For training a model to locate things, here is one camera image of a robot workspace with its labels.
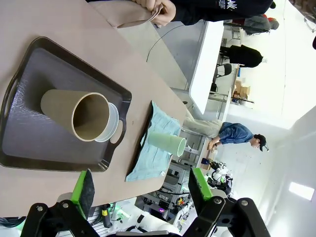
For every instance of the left gripper green black left finger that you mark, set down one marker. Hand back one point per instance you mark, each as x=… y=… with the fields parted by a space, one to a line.
x=84 y=192

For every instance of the left gripper green black right finger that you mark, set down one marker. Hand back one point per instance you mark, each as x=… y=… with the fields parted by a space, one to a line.
x=200 y=190

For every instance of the blue cloth mat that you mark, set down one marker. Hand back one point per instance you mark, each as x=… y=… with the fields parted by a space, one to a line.
x=153 y=161

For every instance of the tall green cup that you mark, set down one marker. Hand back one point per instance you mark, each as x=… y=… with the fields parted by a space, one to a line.
x=163 y=143

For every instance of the beige cloth mat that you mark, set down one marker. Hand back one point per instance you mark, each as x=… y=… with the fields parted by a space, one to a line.
x=123 y=14

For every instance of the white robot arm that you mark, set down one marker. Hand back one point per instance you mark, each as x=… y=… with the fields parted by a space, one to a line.
x=158 y=224

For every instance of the dark brown plastic tray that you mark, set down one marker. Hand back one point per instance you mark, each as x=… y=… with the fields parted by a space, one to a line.
x=37 y=143

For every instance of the person's left hand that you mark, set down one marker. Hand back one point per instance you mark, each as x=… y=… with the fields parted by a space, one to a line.
x=168 y=13

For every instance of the person's right hand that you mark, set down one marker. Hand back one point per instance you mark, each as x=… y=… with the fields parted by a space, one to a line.
x=148 y=2

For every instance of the small white background robot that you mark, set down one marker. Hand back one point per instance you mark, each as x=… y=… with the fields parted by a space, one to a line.
x=219 y=176

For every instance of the black handheld device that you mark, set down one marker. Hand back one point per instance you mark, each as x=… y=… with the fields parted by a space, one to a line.
x=106 y=217

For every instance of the man in blue with cap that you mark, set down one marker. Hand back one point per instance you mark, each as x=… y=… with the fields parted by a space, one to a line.
x=234 y=134

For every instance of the white bowl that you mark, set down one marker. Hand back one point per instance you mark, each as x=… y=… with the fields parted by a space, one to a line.
x=114 y=123

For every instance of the tall beige cup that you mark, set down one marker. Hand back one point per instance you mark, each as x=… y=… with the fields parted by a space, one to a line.
x=59 y=106

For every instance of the stack of cardboard boxes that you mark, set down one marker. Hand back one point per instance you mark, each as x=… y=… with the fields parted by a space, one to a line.
x=242 y=89

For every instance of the white folding table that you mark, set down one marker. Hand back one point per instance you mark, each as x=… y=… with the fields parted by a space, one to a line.
x=205 y=74

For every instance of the grey folding chair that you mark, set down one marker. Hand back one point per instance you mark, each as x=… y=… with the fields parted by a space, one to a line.
x=223 y=70

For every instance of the mannequin in black garment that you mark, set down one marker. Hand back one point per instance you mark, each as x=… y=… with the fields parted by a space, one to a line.
x=244 y=56

